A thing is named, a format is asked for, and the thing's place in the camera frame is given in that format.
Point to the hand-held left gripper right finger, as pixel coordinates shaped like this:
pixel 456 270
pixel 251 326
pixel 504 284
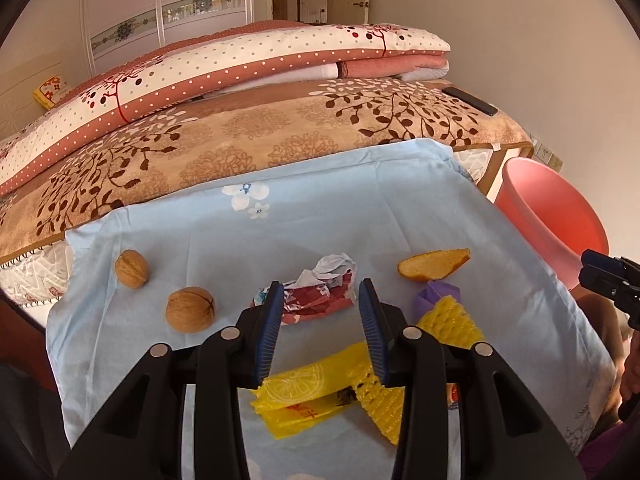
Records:
pixel 374 340

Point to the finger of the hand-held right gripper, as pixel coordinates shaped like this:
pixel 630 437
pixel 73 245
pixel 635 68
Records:
pixel 597 259
pixel 595 277

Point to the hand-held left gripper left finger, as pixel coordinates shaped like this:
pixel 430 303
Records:
pixel 267 340

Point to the yellow plastic wrapper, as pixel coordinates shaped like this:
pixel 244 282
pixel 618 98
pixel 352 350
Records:
pixel 295 390

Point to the pink plastic bucket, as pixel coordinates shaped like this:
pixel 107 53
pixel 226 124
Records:
pixel 550 220

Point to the red white paper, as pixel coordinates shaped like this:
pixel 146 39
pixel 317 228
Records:
pixel 320 300

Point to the yellow foam fruit net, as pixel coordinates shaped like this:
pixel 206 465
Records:
pixel 450 325

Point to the person's right hand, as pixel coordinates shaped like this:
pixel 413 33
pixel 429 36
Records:
pixel 632 375

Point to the purple wrapper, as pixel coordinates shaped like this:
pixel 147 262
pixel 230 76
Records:
pixel 435 295

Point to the walnut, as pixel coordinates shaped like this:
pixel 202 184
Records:
pixel 190 309
pixel 132 269

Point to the red white snack packet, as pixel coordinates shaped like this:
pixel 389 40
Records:
pixel 453 397

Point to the light blue floral cloth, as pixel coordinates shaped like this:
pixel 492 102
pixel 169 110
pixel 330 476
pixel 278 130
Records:
pixel 325 200

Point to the black smartphone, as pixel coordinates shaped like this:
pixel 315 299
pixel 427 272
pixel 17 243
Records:
pixel 470 101

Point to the brown leaf print blanket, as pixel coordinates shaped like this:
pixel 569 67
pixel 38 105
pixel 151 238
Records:
pixel 250 135

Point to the white quilted mattress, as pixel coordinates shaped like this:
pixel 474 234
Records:
pixel 30 275

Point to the folded dotted quilt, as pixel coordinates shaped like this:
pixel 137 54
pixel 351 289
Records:
pixel 225 60

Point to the yellow floral pillow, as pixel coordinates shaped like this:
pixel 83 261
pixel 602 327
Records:
pixel 52 91

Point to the cream bed headboard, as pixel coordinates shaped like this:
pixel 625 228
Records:
pixel 20 105

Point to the white sliding door wardrobe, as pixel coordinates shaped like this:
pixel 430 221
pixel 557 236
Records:
pixel 125 0

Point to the tan wall socket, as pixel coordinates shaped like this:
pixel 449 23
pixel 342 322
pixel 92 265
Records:
pixel 556 160

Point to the white wall socket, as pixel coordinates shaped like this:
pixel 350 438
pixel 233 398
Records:
pixel 545 151

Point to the beige bed frame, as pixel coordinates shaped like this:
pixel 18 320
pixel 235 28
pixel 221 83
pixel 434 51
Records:
pixel 500 165

